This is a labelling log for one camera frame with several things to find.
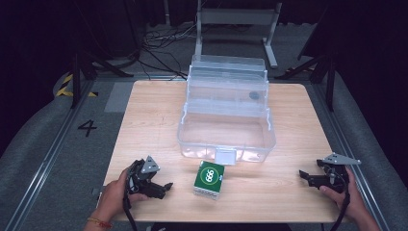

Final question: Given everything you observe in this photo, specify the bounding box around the orange beaded bracelet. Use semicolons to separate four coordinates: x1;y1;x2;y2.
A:
86;217;114;230

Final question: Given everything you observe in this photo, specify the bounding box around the grey metal stand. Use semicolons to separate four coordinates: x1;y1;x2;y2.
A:
193;0;284;69

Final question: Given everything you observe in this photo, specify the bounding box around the yellow black hazard tape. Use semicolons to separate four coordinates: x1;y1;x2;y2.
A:
55;73;99;98

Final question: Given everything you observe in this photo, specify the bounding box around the green medicine box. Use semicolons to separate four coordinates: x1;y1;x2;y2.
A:
192;160;226;201

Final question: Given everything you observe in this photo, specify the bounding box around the person's right hand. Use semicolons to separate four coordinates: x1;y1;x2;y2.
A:
319;167;366;223

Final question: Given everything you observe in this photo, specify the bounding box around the black metal stand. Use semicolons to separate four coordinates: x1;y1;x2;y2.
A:
70;49;135;110
274;53;337;113

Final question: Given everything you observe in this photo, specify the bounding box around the person's left hand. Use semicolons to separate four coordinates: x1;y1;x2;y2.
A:
95;167;151;223

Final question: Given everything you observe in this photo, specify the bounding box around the bundle of black floor cables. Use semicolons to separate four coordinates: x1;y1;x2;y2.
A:
137;22;197;81

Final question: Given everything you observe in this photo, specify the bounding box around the clear plastic storage box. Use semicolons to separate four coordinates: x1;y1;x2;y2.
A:
176;54;278;167

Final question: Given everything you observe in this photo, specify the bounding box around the metal floor rail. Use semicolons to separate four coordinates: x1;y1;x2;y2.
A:
313;81;393;231
2;78;97;231

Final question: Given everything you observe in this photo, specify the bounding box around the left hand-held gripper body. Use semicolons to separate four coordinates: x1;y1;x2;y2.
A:
126;155;162;195

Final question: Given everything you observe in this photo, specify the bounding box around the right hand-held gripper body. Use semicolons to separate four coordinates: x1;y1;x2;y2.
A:
316;152;362;194

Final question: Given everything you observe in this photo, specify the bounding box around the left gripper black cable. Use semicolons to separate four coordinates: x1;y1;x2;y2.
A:
122;174;140;231

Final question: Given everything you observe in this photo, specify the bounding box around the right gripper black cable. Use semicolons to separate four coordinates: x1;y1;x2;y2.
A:
329;172;351;231

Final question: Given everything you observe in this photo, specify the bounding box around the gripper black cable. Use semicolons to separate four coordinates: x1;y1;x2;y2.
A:
122;174;140;231
329;172;351;231

